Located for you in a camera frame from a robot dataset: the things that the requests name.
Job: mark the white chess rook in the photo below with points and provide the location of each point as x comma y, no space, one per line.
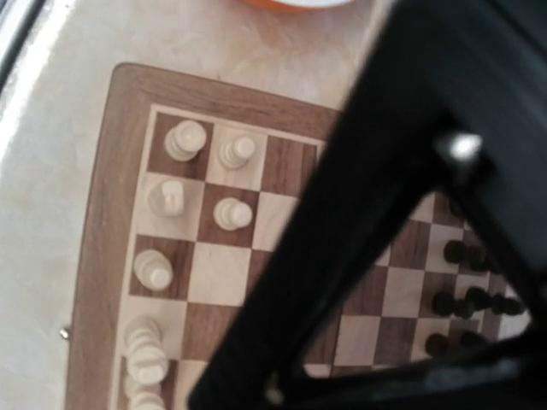
184,141

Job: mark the front aluminium rail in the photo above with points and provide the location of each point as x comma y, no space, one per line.
17,18

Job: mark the white chess knight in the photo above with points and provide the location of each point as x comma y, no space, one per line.
167,198

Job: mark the white chess pawn lower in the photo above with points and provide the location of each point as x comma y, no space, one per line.
141,396

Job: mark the white ceramic bowl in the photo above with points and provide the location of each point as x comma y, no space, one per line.
295,6

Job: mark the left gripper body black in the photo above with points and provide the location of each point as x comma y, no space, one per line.
453,97

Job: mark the white chess pawn lying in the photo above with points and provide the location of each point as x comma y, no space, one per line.
230,214

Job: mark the wooden chess board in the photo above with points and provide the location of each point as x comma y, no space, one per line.
385,322

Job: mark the black chess pieces row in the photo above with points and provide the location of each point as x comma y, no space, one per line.
475,259

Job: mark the white chess piece top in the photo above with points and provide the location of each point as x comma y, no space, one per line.
235,153

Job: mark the white chess bishop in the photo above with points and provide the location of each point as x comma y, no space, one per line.
153,270

